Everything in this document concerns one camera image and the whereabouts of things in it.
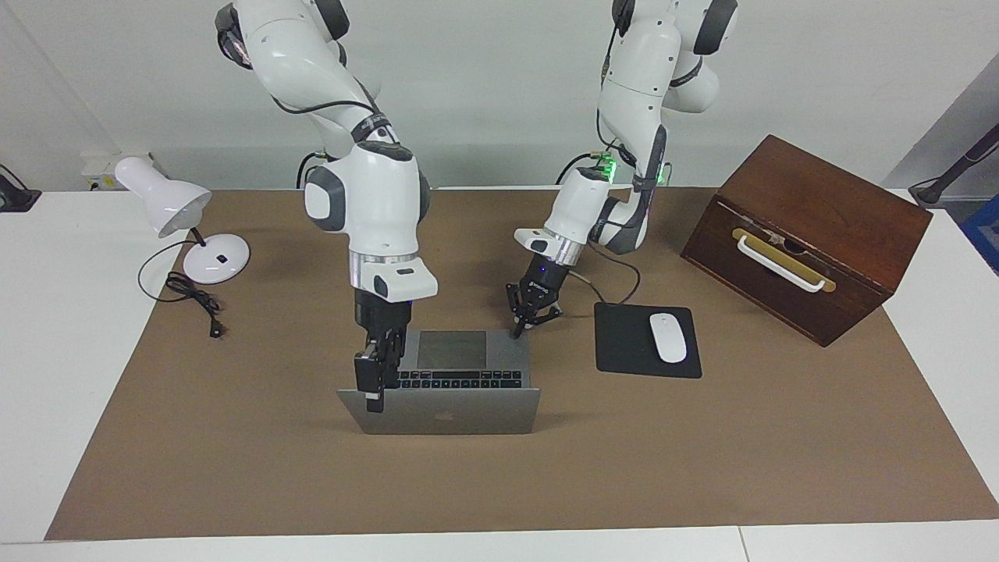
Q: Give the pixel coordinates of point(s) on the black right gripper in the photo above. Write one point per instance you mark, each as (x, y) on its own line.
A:
(382, 312)

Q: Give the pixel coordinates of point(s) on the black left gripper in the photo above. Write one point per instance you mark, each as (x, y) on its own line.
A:
(545, 279)

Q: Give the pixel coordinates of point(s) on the grey Apple laptop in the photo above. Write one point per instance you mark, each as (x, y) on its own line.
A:
(468, 414)

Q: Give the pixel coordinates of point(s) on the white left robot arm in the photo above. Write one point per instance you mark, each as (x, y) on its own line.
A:
(648, 78)

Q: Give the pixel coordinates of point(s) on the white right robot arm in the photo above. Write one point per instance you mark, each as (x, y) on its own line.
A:
(375, 211)

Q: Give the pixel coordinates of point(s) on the black mouse pad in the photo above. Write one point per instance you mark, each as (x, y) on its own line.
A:
(624, 343)

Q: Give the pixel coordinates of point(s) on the white computer mouse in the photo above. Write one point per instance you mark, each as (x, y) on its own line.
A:
(669, 339)

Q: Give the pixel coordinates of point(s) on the brown table mat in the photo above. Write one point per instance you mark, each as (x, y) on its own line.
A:
(702, 453)

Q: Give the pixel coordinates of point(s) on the white desk lamp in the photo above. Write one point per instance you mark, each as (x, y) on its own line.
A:
(168, 199)

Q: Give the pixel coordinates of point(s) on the dark brown wooden box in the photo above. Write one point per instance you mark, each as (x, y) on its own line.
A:
(819, 195)

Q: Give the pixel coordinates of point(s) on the black floor object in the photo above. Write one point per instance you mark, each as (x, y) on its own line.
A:
(19, 199)

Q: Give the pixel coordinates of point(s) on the black tripod stand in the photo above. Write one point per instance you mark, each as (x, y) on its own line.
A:
(933, 191)

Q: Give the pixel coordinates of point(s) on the blue crate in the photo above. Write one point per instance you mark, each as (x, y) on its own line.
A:
(985, 234)

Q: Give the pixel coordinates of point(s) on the white wall power strip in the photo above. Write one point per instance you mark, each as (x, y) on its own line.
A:
(97, 165)

